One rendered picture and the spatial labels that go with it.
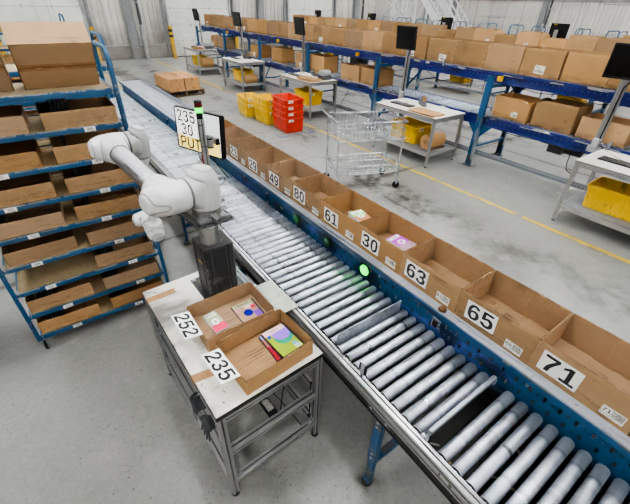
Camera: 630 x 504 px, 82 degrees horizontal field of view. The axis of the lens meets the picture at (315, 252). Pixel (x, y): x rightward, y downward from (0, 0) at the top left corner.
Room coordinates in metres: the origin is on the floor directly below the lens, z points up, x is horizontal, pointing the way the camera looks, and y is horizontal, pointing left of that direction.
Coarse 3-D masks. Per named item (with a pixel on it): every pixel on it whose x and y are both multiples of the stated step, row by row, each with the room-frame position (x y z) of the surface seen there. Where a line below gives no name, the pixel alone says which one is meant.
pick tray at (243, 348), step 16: (256, 320) 1.33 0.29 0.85; (272, 320) 1.39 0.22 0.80; (288, 320) 1.37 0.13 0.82; (240, 336) 1.26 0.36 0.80; (256, 336) 1.31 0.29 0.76; (304, 336) 1.26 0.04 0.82; (224, 352) 1.20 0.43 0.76; (240, 352) 1.20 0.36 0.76; (256, 352) 1.20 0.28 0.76; (304, 352) 1.18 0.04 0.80; (240, 368) 1.10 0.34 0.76; (256, 368) 1.11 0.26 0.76; (272, 368) 1.05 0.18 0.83; (288, 368) 1.11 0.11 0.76; (240, 384) 1.01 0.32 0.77; (256, 384) 1.00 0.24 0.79
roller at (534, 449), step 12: (540, 432) 0.84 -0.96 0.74; (552, 432) 0.84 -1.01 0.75; (528, 444) 0.79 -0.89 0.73; (540, 444) 0.79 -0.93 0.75; (528, 456) 0.74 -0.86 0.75; (516, 468) 0.69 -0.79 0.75; (504, 480) 0.65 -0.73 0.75; (516, 480) 0.65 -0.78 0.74; (492, 492) 0.60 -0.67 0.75; (504, 492) 0.61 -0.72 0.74
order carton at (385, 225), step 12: (384, 216) 2.16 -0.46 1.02; (396, 216) 2.14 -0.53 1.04; (360, 228) 1.99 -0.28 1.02; (372, 228) 2.10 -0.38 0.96; (384, 228) 2.17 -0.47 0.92; (396, 228) 2.12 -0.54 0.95; (408, 228) 2.04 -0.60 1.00; (420, 228) 1.97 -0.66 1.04; (360, 240) 1.98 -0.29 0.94; (384, 240) 1.82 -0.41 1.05; (420, 240) 1.96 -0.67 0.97; (384, 252) 1.81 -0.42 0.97; (396, 252) 1.74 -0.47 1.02; (384, 264) 1.80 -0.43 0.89; (396, 264) 1.73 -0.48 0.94
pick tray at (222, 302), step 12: (240, 288) 1.61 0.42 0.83; (252, 288) 1.62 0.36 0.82; (204, 300) 1.48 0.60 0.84; (216, 300) 1.52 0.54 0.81; (228, 300) 1.56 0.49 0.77; (240, 300) 1.58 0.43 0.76; (264, 300) 1.51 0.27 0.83; (192, 312) 1.43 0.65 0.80; (204, 312) 1.47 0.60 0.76; (216, 312) 1.47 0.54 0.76; (228, 312) 1.48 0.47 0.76; (204, 324) 1.38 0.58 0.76; (228, 324) 1.39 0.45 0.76; (240, 324) 1.30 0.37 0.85; (204, 336) 1.21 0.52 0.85; (216, 336) 1.22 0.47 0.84
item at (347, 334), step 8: (392, 304) 1.52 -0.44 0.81; (400, 304) 1.56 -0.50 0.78; (384, 312) 1.48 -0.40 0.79; (392, 312) 1.52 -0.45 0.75; (368, 320) 1.41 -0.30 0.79; (376, 320) 1.45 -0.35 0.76; (352, 328) 1.34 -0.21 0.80; (360, 328) 1.38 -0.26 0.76; (344, 336) 1.31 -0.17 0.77; (352, 336) 1.35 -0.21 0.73
